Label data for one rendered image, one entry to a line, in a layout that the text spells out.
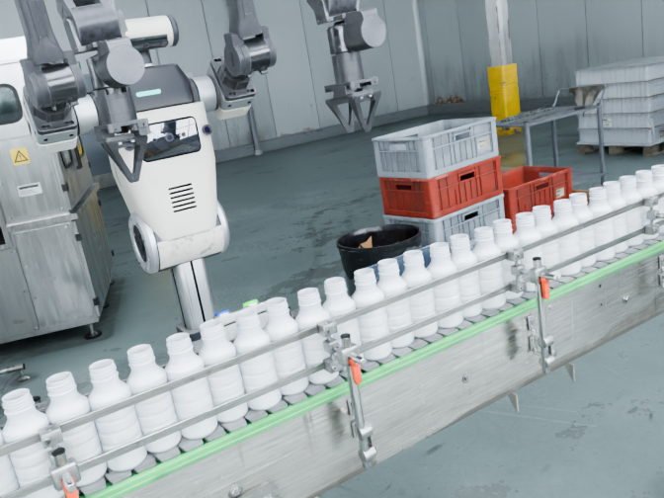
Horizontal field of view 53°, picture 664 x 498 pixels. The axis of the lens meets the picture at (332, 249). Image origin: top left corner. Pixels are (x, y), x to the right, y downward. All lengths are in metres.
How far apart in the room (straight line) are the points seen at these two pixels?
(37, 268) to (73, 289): 0.27
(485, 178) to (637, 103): 4.59
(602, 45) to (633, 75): 5.10
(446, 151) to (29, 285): 2.84
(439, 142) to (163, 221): 2.20
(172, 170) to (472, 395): 0.85
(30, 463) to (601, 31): 12.79
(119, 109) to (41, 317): 3.81
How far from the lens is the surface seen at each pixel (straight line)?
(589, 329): 1.61
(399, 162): 3.65
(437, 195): 3.57
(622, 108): 8.40
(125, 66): 1.07
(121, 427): 1.05
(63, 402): 1.04
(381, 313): 1.21
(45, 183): 4.66
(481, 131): 3.84
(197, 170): 1.64
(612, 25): 13.20
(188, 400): 1.08
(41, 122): 1.61
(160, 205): 1.62
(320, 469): 1.21
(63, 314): 4.84
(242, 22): 1.62
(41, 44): 1.49
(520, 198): 4.18
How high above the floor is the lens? 1.53
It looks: 15 degrees down
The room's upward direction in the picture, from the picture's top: 10 degrees counter-clockwise
